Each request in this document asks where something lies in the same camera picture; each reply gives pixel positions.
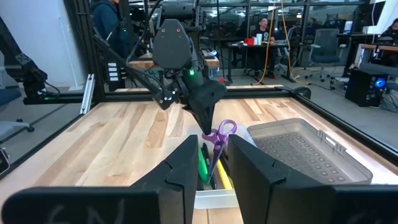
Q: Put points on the black controller box with labels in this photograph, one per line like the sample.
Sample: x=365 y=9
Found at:
x=113 y=74

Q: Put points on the black computer with blue light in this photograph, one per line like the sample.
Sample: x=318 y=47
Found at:
x=363 y=87

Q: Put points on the purple scissors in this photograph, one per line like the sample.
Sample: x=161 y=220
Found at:
x=219 y=146

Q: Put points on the computer monitor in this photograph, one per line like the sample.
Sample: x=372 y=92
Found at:
x=348 y=27

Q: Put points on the clear plastic supply box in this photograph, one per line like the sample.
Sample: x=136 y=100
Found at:
x=214 y=199

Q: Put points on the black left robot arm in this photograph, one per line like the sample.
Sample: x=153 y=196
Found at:
x=172 y=43

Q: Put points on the person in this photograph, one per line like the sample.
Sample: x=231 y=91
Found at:
x=105 y=18
x=262 y=32
x=391 y=29

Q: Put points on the silver aluminium rail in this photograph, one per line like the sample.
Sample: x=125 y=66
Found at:
x=88 y=93

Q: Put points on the background black robot arm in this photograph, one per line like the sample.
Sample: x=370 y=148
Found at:
x=21 y=71

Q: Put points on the red container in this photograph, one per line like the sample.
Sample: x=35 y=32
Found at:
x=248 y=41

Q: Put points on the wooden background table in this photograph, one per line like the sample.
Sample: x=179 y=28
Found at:
x=140 y=64

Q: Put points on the blue chair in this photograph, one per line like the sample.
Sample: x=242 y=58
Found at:
x=6 y=96

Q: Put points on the black pen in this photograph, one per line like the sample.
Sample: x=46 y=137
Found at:
x=206 y=152

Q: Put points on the yellow highlighter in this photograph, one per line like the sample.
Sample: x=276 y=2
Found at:
x=224 y=175

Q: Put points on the small red tool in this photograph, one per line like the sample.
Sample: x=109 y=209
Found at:
x=222 y=80

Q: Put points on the green pen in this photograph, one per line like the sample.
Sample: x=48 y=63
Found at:
x=202 y=165

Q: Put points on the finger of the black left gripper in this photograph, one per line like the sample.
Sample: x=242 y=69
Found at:
x=196 y=116
x=208 y=116

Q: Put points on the black background desk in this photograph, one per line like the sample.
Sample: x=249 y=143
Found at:
x=248 y=46

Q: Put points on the grey mesh office chair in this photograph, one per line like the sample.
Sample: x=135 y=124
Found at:
x=326 y=46

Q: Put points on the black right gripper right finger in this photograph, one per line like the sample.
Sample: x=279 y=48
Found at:
x=255 y=183

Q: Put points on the white cup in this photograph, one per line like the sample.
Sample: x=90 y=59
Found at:
x=259 y=39

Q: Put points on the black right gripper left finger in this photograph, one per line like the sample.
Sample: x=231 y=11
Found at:
x=183 y=174

